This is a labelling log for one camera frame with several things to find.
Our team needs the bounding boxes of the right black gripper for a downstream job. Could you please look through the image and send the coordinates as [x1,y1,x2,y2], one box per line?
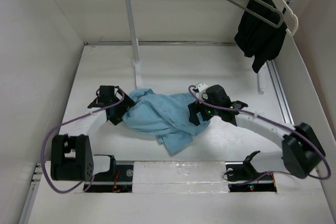
[187,95,221,126]

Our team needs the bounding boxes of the light blue trousers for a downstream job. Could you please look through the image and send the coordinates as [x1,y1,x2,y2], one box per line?
[122,89,210,156]

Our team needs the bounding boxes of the white plastic hanger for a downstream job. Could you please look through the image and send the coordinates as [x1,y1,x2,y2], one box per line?
[272,0,299,37]

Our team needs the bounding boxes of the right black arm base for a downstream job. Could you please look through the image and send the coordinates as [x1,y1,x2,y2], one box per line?
[222,162,277,193]

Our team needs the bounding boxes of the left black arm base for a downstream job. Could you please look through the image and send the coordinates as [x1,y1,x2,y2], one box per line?
[83,162,134,193]

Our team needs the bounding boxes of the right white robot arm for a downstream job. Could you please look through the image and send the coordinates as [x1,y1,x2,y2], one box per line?
[188,83,331,183]

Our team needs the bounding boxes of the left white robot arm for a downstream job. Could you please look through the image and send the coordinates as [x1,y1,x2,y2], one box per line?
[50,86,135,182]

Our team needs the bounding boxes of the grey plastic hanger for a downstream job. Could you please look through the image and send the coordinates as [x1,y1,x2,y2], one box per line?
[211,0,286,28]

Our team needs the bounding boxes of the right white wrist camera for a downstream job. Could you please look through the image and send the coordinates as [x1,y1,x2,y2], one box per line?
[193,82,208,101]

